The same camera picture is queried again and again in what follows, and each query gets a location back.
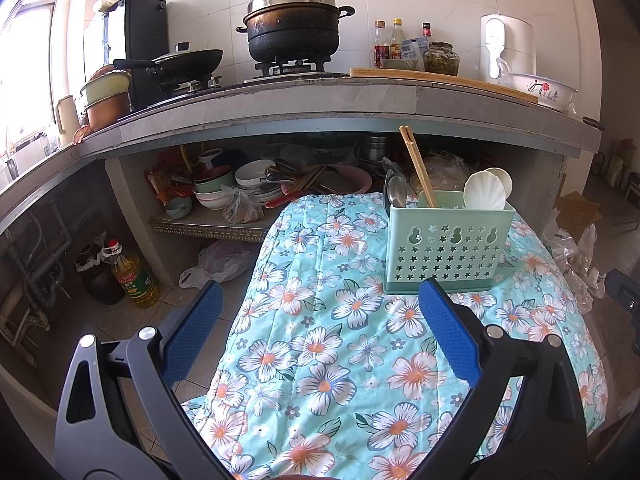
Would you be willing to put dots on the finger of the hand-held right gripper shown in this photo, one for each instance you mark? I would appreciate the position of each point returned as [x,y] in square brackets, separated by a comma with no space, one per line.
[622,290]

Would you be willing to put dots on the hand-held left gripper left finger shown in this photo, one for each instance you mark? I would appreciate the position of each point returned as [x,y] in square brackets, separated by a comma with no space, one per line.
[195,330]

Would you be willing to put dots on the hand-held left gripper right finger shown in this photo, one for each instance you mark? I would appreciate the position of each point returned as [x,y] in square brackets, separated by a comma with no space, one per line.
[450,332]

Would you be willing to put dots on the green perforated utensil holder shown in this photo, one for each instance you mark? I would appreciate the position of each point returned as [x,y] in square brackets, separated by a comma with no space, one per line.
[450,245]

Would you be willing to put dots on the white shell-shaped plastic spoon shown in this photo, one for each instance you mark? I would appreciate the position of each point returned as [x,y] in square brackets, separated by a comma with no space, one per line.
[482,190]

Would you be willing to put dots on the small metal spoon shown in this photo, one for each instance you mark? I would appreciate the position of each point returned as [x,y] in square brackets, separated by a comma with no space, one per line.
[402,192]

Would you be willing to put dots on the large metal spoon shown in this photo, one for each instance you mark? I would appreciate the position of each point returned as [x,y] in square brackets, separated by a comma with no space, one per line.
[389,195]

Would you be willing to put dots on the white round plastic spoon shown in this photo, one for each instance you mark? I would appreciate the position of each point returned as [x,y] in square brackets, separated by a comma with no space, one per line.
[506,180]

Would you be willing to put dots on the crumpled clear plastic bags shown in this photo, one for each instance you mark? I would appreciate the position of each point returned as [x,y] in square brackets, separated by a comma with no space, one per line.
[575,265]

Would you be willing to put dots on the white plastic bag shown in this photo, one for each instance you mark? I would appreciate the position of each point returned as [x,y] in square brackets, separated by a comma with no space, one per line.
[220,265]

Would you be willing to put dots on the yellow cooking oil bottle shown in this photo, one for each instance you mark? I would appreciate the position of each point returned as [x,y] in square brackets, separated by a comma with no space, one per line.
[135,282]

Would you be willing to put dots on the cardboard box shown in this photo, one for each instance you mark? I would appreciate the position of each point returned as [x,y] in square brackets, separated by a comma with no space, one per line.
[580,215]

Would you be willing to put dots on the patterned metal shelf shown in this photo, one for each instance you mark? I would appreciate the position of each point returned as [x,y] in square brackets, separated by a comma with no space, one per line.
[210,227]

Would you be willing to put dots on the dark brown jar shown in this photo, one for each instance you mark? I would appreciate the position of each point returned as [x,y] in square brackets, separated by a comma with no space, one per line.
[100,282]

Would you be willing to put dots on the small teal bowl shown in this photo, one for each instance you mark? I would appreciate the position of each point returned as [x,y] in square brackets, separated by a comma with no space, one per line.
[178,207]

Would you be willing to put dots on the turquoise floral quilt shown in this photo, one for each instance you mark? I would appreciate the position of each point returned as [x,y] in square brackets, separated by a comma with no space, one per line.
[325,335]

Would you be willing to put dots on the clear bag of dried food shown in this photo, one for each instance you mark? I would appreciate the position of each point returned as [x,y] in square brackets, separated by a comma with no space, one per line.
[242,207]

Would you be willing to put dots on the stack of bowls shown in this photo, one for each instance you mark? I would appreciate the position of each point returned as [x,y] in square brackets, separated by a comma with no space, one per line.
[215,190]

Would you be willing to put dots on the stack of white plates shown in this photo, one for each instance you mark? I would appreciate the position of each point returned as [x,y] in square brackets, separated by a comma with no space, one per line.
[265,194]

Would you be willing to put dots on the red snack packet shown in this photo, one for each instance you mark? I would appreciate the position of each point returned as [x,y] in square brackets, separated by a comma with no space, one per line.
[162,180]

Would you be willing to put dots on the grey drain pipes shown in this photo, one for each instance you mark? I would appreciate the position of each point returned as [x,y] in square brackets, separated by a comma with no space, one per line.
[40,280]

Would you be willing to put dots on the white bowl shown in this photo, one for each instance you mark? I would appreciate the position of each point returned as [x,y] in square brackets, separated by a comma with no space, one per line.
[252,172]

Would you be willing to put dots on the pink plate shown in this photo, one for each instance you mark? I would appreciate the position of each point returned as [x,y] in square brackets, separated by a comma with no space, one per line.
[340,180]

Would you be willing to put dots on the stacked steel pots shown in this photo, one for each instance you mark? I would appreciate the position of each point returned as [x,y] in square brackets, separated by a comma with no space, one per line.
[375,147]

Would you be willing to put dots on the white floral enamel basin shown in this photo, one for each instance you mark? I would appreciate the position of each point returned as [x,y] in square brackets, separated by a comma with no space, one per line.
[542,92]

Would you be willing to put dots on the gas stove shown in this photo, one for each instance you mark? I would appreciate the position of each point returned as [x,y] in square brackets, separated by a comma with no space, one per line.
[225,85]

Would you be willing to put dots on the cream mug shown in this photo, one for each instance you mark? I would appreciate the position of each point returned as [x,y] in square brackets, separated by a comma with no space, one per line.
[67,117]

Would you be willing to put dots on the grey stone kitchen counter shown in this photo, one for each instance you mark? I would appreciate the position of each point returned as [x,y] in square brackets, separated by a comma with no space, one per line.
[300,105]

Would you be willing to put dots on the wooden cutting board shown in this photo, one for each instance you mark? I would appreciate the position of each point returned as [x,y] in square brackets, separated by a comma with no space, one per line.
[450,80]

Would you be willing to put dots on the black wok with lid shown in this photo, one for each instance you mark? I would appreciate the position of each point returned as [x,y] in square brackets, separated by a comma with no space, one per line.
[185,62]

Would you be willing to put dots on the white kitchen appliance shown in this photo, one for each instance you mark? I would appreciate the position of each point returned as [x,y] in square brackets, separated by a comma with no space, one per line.
[510,45]

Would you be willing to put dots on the blue white seasoning packet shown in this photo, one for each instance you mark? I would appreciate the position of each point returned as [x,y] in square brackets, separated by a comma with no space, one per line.
[412,52]

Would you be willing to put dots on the dark sauce glass bottle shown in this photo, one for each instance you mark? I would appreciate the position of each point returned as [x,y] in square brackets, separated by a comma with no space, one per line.
[381,47]

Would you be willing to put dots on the yellow-capped glass bottle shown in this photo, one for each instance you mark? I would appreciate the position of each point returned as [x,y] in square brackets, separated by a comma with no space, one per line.
[397,42]

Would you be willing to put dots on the red-capped bottle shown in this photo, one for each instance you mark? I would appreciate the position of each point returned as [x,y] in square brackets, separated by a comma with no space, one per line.
[426,32]

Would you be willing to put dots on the black box appliance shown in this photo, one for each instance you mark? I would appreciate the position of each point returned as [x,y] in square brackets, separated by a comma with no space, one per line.
[145,25]

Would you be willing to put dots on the large black cooking pot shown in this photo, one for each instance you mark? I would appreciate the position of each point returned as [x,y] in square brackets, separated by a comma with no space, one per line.
[295,35]

